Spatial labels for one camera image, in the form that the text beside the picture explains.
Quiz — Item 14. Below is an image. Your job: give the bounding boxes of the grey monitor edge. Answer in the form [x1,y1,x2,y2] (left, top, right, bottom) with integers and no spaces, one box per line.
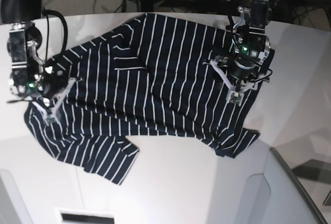
[264,148,327,223]

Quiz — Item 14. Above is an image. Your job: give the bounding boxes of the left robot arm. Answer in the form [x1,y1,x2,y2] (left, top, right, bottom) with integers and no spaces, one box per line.
[228,0,273,84]

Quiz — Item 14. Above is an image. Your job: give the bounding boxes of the navy white striped t-shirt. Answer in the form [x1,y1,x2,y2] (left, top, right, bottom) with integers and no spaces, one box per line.
[24,13,259,185]

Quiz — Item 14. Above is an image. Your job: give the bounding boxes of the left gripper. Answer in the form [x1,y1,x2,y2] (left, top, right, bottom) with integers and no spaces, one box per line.
[228,57,260,84]

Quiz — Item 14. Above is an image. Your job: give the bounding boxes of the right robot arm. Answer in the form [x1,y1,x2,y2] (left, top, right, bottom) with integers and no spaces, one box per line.
[1,0,73,99]

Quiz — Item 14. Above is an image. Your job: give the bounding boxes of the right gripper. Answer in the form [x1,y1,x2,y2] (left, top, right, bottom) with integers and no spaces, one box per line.
[38,66,69,99]

